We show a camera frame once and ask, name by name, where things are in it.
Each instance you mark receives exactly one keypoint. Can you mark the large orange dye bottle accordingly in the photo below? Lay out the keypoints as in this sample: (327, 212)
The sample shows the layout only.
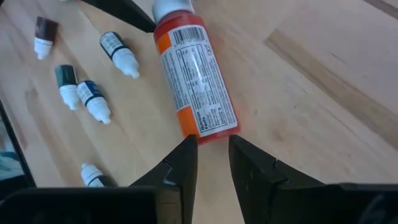
(192, 77)

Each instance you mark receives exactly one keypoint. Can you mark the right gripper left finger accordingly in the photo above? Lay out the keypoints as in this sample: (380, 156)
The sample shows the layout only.
(177, 186)

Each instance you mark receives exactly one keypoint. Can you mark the small dark green dye bottle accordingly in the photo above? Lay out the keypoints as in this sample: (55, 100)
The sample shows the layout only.
(66, 84)

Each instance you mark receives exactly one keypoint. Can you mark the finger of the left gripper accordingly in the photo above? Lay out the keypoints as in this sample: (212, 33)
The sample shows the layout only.
(124, 14)

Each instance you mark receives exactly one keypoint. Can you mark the small brown dye bottle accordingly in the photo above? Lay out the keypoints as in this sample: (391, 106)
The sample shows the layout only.
(45, 34)

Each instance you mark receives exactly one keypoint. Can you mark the small dark blue dye bottle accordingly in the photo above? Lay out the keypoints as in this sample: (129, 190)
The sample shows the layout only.
(93, 99)

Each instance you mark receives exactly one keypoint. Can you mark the small black dye bottle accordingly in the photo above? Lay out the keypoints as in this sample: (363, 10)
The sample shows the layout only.
(118, 53)

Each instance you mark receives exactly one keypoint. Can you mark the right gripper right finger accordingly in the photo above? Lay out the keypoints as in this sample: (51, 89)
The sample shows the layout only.
(261, 186)

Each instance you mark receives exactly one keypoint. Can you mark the small purple dye bottle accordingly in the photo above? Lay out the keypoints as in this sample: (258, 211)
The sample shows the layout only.
(93, 177)

